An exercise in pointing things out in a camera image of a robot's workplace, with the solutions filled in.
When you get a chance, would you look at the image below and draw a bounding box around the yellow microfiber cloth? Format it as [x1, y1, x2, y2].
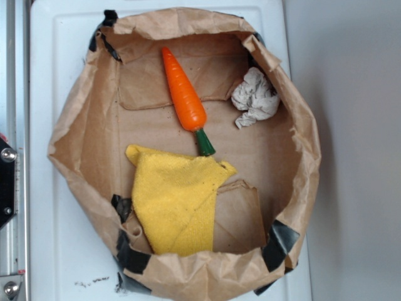
[125, 145, 237, 256]

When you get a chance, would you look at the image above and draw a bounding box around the orange plastic toy carrot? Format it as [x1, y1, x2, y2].
[162, 47, 216, 156]

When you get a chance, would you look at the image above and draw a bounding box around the crumpled white paper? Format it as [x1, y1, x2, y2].
[231, 67, 280, 129]

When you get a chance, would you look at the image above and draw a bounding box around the white plastic tray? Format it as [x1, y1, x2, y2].
[27, 1, 289, 300]

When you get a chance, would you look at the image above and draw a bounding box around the black metal mounting bracket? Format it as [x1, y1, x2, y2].
[0, 134, 18, 229]

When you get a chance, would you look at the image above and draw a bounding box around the aluminium frame rail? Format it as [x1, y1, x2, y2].
[1, 1, 31, 300]

